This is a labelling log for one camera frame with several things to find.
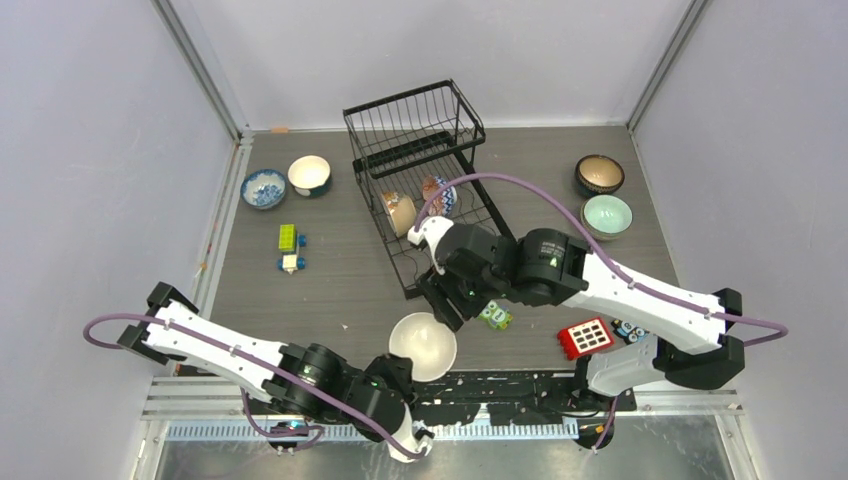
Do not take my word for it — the cream bowl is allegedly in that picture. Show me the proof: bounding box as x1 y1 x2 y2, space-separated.
388 312 458 383
382 191 417 238

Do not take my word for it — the mint green bowl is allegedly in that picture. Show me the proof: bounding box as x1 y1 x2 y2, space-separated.
580 195 633 241

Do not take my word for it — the black wire dish rack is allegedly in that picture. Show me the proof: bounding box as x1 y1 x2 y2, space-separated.
342 79 486 299

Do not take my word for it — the brown rimmed bowl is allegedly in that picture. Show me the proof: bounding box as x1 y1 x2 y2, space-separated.
574 155 626 195

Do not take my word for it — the dark teal bowl white foot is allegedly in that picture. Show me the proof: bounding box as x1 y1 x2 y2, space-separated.
288 155 332 198

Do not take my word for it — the blue white patterned bowl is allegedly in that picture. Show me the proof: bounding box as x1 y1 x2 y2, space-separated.
240 169 287 210

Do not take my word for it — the teal bowl tan interior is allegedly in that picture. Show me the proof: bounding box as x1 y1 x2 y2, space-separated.
573 176 597 199

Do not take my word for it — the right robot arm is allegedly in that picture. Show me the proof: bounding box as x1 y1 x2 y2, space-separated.
407 217 746 411

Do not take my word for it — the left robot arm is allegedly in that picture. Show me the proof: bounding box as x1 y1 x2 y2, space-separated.
117 282 425 453

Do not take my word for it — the green owl block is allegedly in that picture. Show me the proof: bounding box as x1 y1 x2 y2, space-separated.
477 300 513 330

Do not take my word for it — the red patterned bowl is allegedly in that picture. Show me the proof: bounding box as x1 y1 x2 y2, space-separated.
422 175 457 217

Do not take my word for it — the red grid block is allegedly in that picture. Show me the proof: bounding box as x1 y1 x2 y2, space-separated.
556 317 615 361

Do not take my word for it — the dark blue owl block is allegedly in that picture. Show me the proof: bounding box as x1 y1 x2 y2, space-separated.
611 319 648 345

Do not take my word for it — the yellow blue toy block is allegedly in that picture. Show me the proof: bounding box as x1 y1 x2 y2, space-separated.
277 224 307 274

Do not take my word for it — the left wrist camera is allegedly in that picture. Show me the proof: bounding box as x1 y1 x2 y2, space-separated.
390 420 434 463

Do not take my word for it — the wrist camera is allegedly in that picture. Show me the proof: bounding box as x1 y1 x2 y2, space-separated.
407 216 454 275
390 420 434 463

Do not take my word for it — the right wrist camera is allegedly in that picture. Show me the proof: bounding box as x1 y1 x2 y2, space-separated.
407 216 454 275

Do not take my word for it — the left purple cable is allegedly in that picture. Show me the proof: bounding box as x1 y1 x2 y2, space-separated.
82 313 425 463

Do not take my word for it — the purple cable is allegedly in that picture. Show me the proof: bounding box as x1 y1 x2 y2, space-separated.
411 172 790 349
82 313 425 463

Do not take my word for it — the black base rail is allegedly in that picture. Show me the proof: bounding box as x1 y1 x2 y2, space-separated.
411 370 611 426

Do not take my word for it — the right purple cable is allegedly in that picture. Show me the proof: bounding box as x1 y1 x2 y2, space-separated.
411 172 790 349

